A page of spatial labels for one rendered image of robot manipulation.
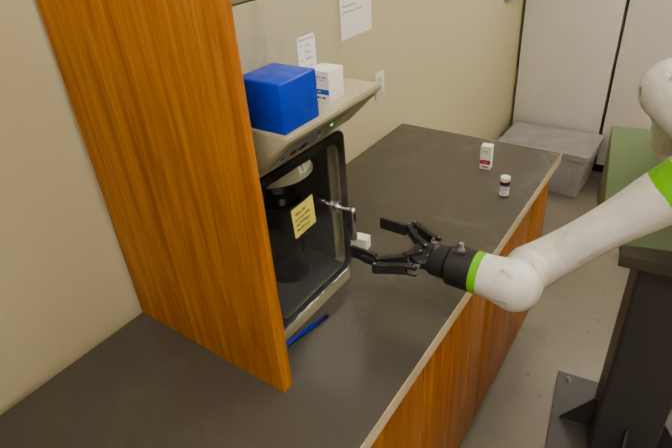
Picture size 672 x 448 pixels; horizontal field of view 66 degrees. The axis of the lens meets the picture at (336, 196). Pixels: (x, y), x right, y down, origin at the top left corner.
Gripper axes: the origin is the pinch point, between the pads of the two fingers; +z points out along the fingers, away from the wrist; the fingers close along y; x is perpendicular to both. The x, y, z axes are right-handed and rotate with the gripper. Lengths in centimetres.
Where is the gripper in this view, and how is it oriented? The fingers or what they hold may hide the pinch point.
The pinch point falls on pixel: (370, 237)
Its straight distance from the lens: 124.4
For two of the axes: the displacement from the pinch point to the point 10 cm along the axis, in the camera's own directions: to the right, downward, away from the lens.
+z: -8.2, -2.4, 5.2
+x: 0.7, 8.6, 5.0
